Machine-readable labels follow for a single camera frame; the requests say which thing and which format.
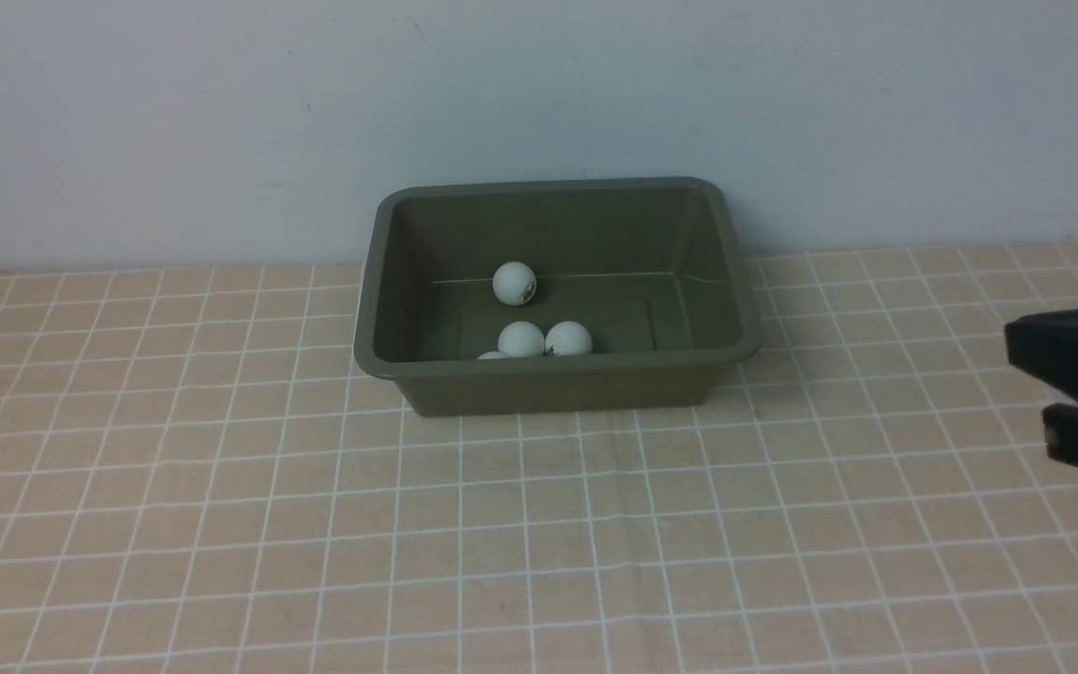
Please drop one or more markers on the beige checkered tablecloth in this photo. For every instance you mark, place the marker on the beige checkered tablecloth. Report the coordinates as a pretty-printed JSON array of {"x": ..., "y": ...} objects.
[{"x": 196, "y": 478}]

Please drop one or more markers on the olive green plastic bin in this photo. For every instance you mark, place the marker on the olive green plastic bin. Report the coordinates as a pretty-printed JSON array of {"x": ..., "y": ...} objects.
[{"x": 651, "y": 266}]

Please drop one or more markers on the white ping-pong ball logo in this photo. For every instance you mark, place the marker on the white ping-pong ball logo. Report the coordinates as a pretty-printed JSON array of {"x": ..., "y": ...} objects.
[{"x": 568, "y": 339}]

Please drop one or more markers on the white ping-pong ball with logo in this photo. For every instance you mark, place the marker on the white ping-pong ball with logo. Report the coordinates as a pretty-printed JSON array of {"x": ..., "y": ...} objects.
[{"x": 514, "y": 284}]

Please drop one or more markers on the plain white ping-pong ball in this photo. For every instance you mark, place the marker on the plain white ping-pong ball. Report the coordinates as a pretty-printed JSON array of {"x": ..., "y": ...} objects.
[{"x": 521, "y": 340}]

